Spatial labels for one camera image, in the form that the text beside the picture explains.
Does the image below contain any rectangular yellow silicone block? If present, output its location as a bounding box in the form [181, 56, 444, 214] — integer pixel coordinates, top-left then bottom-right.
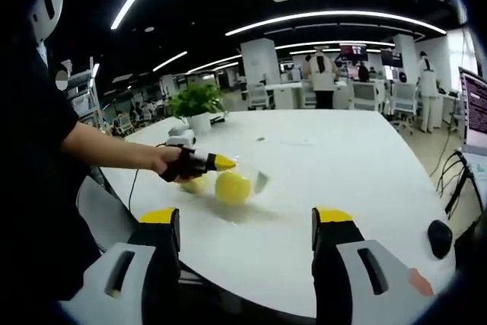
[179, 175, 211, 196]

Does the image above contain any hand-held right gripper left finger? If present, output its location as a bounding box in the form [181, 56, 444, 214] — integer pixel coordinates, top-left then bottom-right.
[62, 206, 182, 325]

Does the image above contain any white worn device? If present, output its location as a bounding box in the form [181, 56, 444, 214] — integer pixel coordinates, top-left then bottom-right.
[29, 0, 65, 43]

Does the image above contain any round yellow silicone block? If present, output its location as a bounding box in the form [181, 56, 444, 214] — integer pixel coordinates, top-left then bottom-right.
[197, 155, 272, 206]

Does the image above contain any black monitor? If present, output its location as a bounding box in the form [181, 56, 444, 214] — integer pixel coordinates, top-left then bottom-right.
[380, 49, 404, 69]

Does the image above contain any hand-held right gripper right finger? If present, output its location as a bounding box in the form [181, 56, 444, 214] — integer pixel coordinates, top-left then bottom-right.
[310, 206, 434, 325]

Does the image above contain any metal shelf rack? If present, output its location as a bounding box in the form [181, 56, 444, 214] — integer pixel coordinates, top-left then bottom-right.
[67, 56, 102, 125]

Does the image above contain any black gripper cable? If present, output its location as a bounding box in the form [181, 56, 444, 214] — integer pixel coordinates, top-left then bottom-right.
[126, 143, 169, 215]

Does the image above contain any red screen monitor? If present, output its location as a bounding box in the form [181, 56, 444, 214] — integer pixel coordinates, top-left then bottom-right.
[339, 43, 369, 62]

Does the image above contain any white office chair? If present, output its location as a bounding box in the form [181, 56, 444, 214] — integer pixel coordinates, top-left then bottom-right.
[391, 81, 418, 125]
[352, 80, 382, 113]
[247, 83, 275, 111]

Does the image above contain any white mesh chair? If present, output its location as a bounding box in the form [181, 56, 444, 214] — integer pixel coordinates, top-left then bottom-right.
[75, 174, 142, 254]

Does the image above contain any person's left hand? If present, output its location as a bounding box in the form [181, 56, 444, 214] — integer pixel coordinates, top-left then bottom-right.
[150, 145, 184, 175]

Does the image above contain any desk monitor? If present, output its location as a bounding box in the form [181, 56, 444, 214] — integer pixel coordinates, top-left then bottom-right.
[457, 66, 487, 157]

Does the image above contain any black computer mouse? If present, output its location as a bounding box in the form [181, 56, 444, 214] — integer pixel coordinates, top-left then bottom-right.
[426, 219, 454, 260]

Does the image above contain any green potted plant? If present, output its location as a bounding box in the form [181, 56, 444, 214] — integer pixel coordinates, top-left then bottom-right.
[166, 83, 230, 136]

